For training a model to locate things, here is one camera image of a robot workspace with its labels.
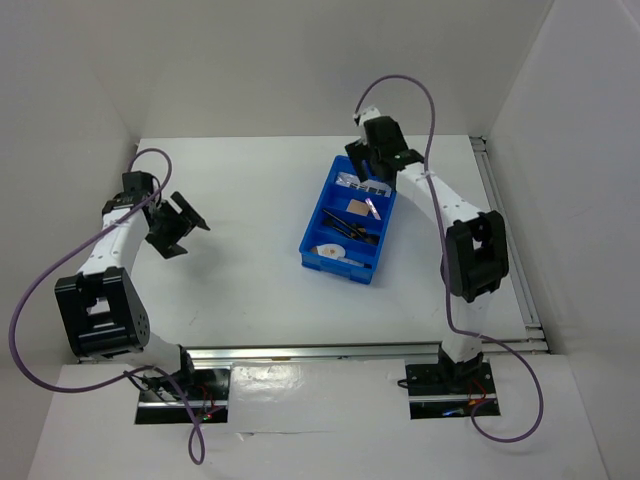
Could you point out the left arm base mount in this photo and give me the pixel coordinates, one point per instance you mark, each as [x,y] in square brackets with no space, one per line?
[207,394]

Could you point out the blue divided plastic bin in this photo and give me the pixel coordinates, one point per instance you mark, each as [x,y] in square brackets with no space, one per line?
[335,198]

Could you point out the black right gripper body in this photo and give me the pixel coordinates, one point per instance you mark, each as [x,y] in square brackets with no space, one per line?
[373,158]

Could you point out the black fan makeup brush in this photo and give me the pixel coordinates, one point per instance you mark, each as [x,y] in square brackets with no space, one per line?
[371,239]

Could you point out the beige square makeup sponge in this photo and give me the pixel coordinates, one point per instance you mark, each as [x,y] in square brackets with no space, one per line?
[358,207]

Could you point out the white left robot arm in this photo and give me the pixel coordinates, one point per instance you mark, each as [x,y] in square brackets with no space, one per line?
[103,315]

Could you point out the pink square makeup sponge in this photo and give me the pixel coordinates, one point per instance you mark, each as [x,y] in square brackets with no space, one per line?
[372,209]

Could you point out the front aluminium rail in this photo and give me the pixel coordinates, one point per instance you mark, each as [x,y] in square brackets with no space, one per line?
[201,356]

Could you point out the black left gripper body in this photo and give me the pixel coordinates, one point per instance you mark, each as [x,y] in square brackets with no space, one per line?
[169,229]

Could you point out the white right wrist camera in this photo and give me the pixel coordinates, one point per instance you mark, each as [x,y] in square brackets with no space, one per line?
[368,113]

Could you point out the thin black makeup brush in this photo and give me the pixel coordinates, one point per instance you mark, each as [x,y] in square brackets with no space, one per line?
[332,220]

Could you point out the white oval makeup sponge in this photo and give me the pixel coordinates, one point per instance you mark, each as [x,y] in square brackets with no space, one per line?
[329,250]

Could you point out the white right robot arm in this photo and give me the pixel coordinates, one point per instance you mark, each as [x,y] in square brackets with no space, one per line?
[474,248]

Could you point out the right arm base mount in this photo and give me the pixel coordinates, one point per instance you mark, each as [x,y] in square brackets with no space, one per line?
[429,397]

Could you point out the hair pin card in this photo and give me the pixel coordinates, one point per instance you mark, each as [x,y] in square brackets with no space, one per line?
[372,187]

